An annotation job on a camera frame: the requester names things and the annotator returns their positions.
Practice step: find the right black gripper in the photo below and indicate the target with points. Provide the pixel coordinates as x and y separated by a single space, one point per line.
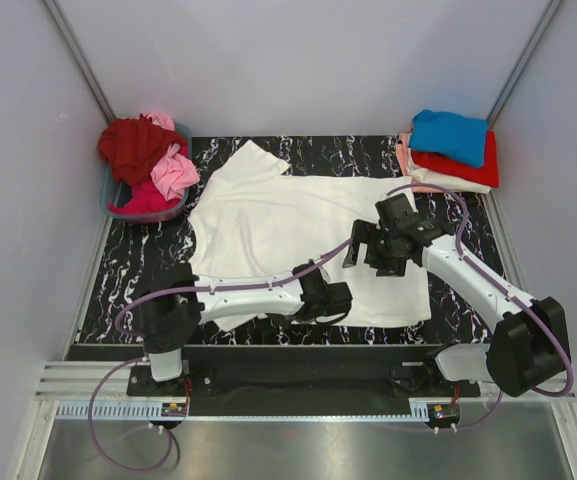
369 245

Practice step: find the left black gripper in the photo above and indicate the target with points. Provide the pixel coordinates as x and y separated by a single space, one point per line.
335 298

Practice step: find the white t shirt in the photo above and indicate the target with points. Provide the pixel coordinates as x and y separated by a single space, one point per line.
254 220

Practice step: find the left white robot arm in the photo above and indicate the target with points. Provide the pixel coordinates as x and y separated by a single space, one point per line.
167 318

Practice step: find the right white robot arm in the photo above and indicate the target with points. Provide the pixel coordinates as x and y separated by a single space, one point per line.
528 350

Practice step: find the folded cream t shirt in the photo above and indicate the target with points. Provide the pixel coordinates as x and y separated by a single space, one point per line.
458 184

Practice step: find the folded salmon pink t shirt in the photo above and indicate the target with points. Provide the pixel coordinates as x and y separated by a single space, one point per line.
423 180

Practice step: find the folded red t shirt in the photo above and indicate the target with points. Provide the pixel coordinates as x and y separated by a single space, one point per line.
487 174

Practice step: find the folded blue t shirt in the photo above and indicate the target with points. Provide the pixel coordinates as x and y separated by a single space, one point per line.
460 138

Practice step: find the light pink crumpled shirt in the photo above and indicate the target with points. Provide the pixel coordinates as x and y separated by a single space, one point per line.
170 177

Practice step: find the magenta crumpled shirt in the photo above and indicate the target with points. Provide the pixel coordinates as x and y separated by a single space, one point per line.
146 199

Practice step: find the blue plastic laundry basket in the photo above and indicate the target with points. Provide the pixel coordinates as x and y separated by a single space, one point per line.
118 193

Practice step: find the dark red crumpled shirt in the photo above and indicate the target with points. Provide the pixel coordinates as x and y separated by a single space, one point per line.
133 146

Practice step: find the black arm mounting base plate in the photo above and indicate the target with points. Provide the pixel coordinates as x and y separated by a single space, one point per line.
410 363

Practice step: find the white slotted cable duct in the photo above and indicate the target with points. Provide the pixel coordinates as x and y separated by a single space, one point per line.
118 411

